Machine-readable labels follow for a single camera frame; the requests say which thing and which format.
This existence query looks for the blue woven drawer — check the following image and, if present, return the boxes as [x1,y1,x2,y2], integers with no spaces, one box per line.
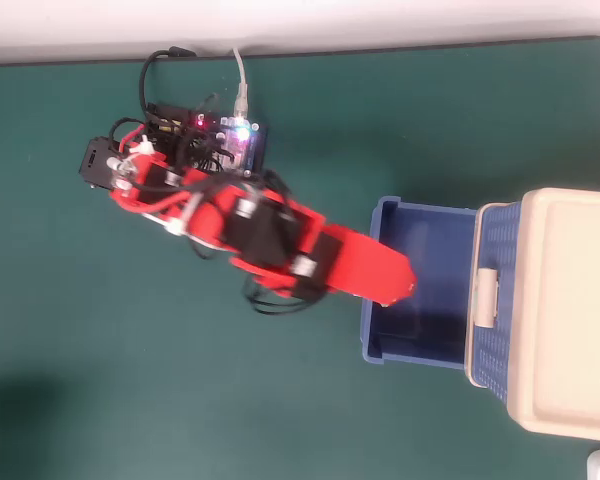
[469,202,524,406]

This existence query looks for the blue plastic storage box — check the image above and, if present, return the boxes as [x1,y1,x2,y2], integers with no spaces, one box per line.
[359,194,479,370]

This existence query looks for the robot controller circuit board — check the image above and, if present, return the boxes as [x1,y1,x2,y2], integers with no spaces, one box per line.
[144,102,270,181]

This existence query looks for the thin black servo cable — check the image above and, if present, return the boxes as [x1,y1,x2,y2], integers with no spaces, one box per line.
[107,116,154,151]

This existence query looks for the thick black power cable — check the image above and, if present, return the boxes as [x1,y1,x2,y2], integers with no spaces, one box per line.
[138,45,197,116]

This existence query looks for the dark green table mat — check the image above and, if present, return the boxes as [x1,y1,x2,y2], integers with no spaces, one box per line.
[0,34,600,480]

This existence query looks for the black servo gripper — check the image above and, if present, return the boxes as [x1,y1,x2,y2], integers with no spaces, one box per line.
[287,225,419,306]

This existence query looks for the beige plastic drawer cabinet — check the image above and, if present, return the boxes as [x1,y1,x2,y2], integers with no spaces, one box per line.
[467,187,600,444]

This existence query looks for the white USB cable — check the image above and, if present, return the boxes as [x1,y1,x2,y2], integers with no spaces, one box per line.
[232,45,251,121]

